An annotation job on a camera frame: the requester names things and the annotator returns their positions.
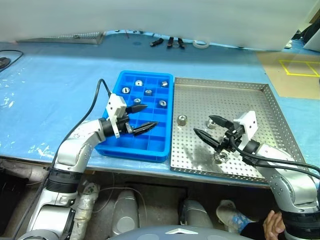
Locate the flat perforated metal panel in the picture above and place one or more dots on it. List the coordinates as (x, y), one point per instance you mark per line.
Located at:
(62, 38)

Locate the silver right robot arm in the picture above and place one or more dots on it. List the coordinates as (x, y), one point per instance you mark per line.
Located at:
(292, 187)

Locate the grey hull with white chevron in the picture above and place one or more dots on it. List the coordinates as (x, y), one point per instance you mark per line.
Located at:
(175, 233)

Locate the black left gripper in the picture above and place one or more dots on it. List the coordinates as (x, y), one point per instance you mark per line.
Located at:
(123, 126)

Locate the brown cardboard sheet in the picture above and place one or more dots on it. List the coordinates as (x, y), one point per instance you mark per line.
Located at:
(275, 82)

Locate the person's bare hand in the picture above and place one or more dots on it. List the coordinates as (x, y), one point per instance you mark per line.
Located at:
(273, 225)

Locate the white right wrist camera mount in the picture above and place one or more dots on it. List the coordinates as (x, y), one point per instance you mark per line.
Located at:
(250, 122)

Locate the black round disc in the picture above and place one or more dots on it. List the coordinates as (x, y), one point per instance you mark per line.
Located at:
(3, 62)

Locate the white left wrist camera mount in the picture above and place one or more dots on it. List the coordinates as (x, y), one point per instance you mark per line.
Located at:
(113, 105)

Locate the black tools on table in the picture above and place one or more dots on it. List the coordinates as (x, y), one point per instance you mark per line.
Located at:
(156, 42)

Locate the grey rounded shell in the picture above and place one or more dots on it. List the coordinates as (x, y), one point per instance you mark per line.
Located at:
(197, 212)
(125, 212)

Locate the small black clip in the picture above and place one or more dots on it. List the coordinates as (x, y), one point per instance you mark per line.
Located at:
(170, 42)
(181, 43)

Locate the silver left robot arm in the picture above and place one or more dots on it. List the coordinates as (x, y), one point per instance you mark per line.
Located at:
(75, 147)

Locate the white sneaker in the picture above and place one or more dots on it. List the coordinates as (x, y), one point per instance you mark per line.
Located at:
(231, 212)

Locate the perforated metal tray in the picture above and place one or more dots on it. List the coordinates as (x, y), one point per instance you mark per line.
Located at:
(225, 100)

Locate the blue compartment tray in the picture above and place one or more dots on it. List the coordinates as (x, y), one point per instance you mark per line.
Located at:
(155, 140)

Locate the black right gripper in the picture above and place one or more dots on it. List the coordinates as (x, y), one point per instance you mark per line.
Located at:
(228, 141)

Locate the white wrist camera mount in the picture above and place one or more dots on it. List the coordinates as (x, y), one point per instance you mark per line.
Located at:
(113, 105)
(250, 122)

